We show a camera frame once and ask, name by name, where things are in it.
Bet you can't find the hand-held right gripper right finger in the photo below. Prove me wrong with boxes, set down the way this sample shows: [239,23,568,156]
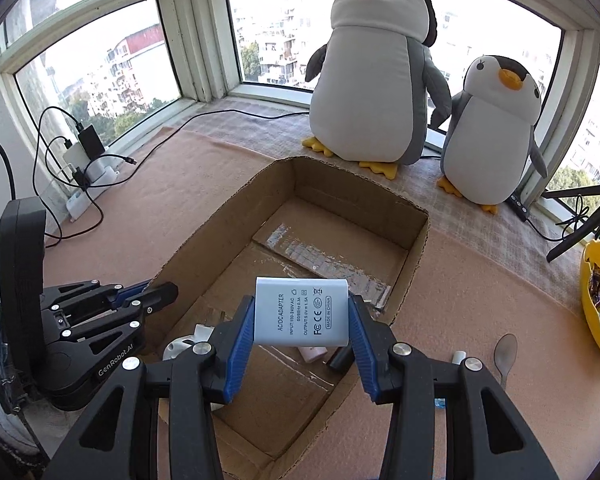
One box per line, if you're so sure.
[347,294,551,480]

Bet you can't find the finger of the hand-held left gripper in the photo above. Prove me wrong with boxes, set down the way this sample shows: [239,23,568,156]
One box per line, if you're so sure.
[55,282,179,346]
[42,280,148,311]

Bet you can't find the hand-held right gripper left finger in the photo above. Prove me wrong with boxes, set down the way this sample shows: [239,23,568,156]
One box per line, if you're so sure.
[42,294,257,480]

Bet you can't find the white travel plug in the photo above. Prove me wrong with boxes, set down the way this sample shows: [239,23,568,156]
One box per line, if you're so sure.
[162,324,216,361]

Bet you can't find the white power adapter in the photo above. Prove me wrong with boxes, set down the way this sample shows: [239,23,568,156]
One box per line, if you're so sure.
[254,276,351,348]

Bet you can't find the cardboard box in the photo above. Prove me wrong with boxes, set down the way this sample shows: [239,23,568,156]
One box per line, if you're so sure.
[142,156,431,480]

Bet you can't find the grey metal spoon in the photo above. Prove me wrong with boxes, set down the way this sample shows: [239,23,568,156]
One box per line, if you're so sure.
[494,333,519,388]

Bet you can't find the white charger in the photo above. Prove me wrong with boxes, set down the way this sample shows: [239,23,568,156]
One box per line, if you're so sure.
[62,147,88,176]

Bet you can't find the white power strip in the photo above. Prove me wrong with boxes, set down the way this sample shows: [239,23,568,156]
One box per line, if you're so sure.
[65,152,118,221]

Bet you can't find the peach blanket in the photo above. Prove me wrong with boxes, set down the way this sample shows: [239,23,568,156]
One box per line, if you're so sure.
[40,130,600,480]

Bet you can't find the black charger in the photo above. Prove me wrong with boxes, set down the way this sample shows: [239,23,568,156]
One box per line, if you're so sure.
[76,127,106,158]

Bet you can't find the checked cloth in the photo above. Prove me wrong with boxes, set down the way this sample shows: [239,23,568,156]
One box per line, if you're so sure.
[180,97,586,311]

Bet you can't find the small black hub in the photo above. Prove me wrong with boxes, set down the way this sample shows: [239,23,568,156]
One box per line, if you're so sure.
[509,192,531,223]

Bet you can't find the yellow fruit bowl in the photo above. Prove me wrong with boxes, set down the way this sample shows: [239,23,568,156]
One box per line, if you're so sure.
[579,239,600,363]

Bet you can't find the small penguin plush toy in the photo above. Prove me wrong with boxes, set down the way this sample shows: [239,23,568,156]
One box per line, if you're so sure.
[437,56,548,215]

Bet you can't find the black tripod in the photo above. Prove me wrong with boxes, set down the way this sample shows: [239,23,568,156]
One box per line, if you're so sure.
[545,185,600,262]

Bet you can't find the large penguin plush toy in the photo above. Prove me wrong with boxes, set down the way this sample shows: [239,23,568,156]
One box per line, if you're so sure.
[302,0,453,179]

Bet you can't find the looped black cable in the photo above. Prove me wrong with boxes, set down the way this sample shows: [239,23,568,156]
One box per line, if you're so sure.
[32,105,106,248]

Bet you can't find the black cable with plug end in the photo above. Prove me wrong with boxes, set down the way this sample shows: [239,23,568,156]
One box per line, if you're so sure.
[85,152,138,167]

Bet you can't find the white window frame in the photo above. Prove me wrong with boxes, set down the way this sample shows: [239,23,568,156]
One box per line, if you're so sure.
[0,0,600,211]

